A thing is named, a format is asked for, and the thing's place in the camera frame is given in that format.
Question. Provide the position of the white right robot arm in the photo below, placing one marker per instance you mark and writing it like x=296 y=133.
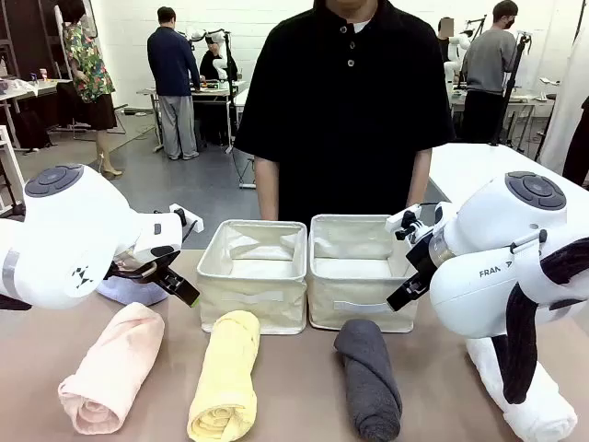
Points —
x=483 y=304

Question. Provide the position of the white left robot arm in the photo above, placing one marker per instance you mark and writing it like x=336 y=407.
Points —
x=69 y=216

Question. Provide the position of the cream fabric storage bin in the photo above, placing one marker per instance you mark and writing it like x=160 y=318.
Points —
x=359 y=294
x=250 y=301

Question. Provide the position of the white towel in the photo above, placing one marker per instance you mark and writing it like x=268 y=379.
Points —
x=547 y=414

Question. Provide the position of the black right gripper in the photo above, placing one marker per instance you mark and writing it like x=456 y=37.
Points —
x=425 y=258

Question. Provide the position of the person with blurred face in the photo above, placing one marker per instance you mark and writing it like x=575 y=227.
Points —
x=445 y=43

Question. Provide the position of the grey background work table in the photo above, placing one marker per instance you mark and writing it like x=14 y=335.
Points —
x=216 y=94
x=27 y=89
x=529 y=101

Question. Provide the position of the yellow towel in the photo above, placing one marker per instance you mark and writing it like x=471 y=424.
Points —
x=227 y=368

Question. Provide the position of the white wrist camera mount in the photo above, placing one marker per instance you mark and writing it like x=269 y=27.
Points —
x=188 y=218
x=402 y=220

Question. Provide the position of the woman in floral shirt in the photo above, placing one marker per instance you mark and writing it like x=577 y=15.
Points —
x=89 y=69

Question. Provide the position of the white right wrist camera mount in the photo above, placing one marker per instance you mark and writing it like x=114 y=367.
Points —
x=402 y=220

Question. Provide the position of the man in navy sweater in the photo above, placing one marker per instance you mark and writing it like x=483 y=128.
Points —
x=172 y=64

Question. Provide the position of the seated person in black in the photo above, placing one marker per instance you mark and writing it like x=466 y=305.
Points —
x=214 y=62

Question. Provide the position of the lavender towel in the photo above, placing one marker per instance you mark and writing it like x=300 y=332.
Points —
x=133 y=294

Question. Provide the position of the white hanging curtain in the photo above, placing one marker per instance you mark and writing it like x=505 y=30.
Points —
x=566 y=69

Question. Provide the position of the man in grey sweater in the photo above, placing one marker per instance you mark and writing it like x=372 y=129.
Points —
x=488 y=64

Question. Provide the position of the white side table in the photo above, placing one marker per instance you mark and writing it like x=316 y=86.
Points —
x=488 y=161

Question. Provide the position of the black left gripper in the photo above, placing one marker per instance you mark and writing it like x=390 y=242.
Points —
x=147 y=267

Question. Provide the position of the pink rolled towel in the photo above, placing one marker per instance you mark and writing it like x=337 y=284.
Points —
x=115 y=359

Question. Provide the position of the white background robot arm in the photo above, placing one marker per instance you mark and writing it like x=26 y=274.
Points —
x=216 y=46
x=455 y=60

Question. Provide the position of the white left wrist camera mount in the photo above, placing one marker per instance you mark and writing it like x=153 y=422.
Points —
x=188 y=218

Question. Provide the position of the white shelf frame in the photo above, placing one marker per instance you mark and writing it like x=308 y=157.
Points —
x=9 y=156

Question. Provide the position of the black tripod stand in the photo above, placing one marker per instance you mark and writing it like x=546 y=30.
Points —
x=514 y=83

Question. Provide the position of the dark grey towel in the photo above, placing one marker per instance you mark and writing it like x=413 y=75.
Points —
x=370 y=382

